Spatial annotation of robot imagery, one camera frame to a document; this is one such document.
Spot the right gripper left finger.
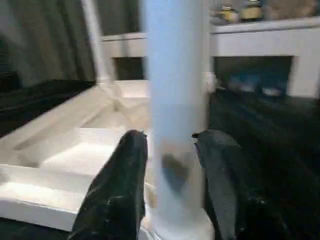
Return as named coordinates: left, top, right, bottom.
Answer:
left=67, top=129, right=149, bottom=240

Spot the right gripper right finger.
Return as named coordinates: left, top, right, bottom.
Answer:
left=191, top=129, right=293, bottom=240

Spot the white plastic table top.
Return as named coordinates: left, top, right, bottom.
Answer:
left=0, top=72, right=218, bottom=240

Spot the white plastic table leg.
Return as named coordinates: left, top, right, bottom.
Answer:
left=139, top=0, right=216, bottom=240
left=81, top=0, right=114, bottom=85

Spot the black work mat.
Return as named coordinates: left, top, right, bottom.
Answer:
left=0, top=78, right=320, bottom=240

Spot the grey curtain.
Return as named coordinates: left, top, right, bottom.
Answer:
left=0, top=0, right=141, bottom=81

